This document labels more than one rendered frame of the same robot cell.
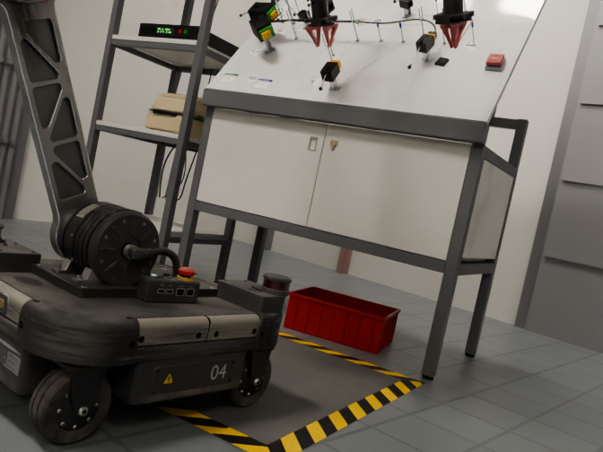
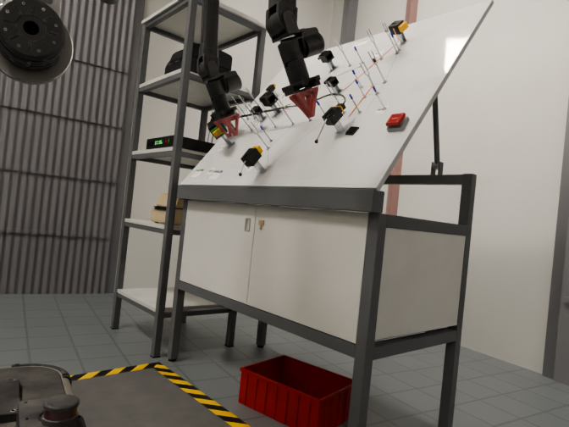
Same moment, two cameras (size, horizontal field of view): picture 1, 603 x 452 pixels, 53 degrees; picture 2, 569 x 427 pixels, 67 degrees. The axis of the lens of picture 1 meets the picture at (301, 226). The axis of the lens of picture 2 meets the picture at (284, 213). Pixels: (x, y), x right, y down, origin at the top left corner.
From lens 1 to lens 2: 0.98 m
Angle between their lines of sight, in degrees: 19
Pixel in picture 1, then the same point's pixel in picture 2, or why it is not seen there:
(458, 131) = (350, 202)
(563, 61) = (555, 105)
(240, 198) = (204, 278)
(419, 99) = (323, 171)
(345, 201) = (272, 279)
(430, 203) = (337, 279)
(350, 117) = (267, 196)
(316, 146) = (250, 227)
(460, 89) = (361, 156)
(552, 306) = not seen: outside the picture
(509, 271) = (530, 317)
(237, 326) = not seen: outside the picture
